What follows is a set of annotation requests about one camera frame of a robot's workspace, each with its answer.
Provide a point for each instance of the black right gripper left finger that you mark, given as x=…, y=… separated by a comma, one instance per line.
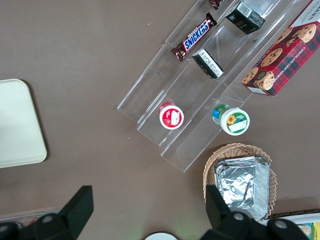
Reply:
x=72, y=215

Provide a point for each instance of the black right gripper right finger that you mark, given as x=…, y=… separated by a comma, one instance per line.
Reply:
x=222, y=222

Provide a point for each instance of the aluminium foil tray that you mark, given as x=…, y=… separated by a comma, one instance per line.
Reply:
x=242, y=187

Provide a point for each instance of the light wicker basket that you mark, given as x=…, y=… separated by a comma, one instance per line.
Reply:
x=273, y=185

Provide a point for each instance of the cream plastic tray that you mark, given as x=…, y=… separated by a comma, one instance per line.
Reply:
x=17, y=125

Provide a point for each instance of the white plastic snack bin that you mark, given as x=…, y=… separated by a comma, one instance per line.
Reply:
x=295, y=220

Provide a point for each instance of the clear cracker bag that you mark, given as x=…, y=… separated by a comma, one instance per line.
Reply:
x=303, y=230

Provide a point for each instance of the yellow snack pack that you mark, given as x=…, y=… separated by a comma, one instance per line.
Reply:
x=316, y=231

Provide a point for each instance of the green lid yogurt cup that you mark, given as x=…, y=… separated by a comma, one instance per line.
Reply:
x=235, y=122

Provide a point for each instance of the red lid yogurt cup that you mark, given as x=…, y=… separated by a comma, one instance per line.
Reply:
x=171, y=118

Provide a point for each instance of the clear acrylic stepped stand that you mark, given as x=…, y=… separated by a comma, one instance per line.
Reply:
x=190, y=100

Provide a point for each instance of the small black box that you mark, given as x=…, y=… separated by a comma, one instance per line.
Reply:
x=208, y=63
x=246, y=18

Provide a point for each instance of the red plaid cookie box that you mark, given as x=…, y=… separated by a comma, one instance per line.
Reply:
x=282, y=62

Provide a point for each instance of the Snickers chocolate bar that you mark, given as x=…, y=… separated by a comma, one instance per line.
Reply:
x=216, y=3
x=196, y=37

